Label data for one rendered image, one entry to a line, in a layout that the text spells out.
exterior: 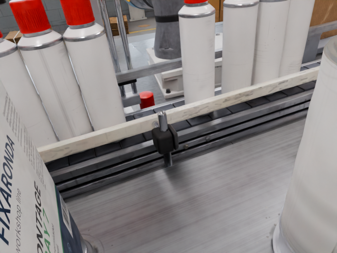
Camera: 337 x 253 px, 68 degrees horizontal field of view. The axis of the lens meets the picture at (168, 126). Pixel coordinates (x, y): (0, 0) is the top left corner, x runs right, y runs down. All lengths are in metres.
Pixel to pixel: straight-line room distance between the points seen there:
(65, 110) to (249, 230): 0.26
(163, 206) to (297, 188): 0.15
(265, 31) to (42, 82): 0.33
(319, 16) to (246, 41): 0.47
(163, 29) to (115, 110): 0.34
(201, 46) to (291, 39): 0.18
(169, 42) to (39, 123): 0.39
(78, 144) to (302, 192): 0.28
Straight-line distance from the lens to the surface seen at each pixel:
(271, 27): 0.45
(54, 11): 5.80
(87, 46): 0.33
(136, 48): 0.97
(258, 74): 0.47
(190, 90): 0.41
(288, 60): 0.50
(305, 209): 0.20
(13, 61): 0.34
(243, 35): 0.42
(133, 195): 0.31
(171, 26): 0.65
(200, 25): 0.37
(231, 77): 0.44
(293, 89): 0.52
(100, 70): 0.34
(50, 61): 0.34
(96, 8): 0.47
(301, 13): 0.48
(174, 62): 0.43
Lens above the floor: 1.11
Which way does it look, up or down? 35 degrees down
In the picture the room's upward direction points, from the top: 7 degrees counter-clockwise
